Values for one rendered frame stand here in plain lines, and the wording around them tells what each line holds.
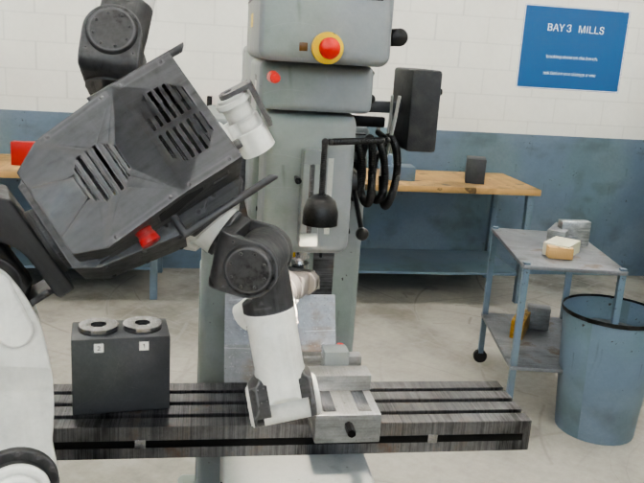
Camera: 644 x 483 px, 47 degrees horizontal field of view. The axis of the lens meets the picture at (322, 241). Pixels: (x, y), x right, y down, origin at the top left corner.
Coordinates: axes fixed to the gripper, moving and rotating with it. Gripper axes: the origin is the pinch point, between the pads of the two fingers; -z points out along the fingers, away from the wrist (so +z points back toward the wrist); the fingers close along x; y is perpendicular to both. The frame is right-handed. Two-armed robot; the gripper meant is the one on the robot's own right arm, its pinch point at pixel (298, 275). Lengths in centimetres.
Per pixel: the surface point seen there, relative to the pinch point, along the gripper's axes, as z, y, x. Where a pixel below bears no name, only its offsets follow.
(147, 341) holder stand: 18.0, 15.6, 30.0
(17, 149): -266, 22, 287
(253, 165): -4.4, -24.4, 14.4
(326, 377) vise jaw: 4.8, 22.3, -9.8
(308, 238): 12.0, -12.3, -5.4
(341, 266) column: -41.0, 8.1, -0.2
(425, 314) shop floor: -342, 120, 11
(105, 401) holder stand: 23, 30, 38
